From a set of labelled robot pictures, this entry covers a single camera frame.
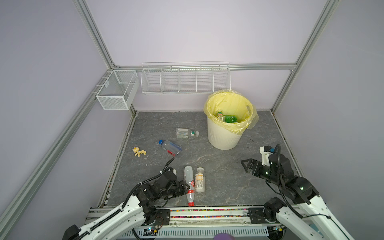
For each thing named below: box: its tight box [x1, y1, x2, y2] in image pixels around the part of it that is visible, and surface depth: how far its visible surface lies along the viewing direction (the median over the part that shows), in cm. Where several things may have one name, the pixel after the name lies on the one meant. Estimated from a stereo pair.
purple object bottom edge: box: [213, 233, 236, 240], surface depth 71 cm
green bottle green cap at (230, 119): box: [224, 115, 238, 123], surface depth 96 cm
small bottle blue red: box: [158, 139, 182, 157], surface depth 100 cm
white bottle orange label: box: [195, 167, 205, 193], surface depth 82 cm
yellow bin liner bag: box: [203, 89, 260, 135], surface depth 91 cm
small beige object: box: [132, 147, 147, 157], surface depth 98 cm
